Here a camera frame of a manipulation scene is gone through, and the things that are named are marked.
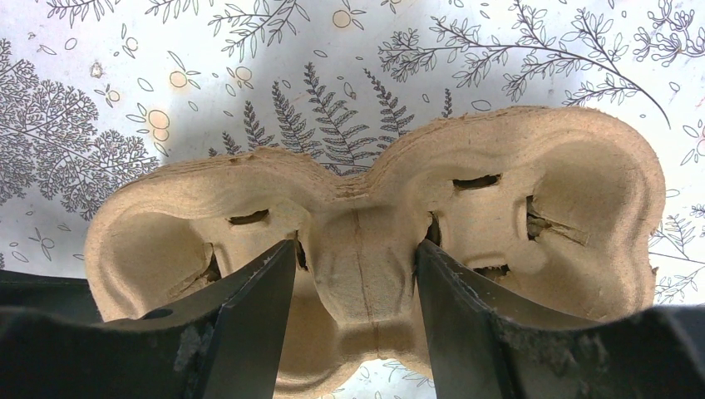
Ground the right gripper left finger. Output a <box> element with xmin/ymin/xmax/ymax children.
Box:
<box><xmin>1</xmin><ymin>239</ymin><xmax>297</xmax><ymax>398</ymax></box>

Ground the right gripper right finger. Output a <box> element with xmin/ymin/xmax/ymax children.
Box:
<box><xmin>416</xmin><ymin>240</ymin><xmax>704</xmax><ymax>398</ymax></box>

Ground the brown pulp cup carrier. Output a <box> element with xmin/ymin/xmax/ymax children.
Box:
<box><xmin>84</xmin><ymin>106</ymin><xmax>666</xmax><ymax>398</ymax></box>

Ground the floral table mat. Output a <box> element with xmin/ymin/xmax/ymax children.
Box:
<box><xmin>1</xmin><ymin>1</ymin><xmax>704</xmax><ymax>308</ymax></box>

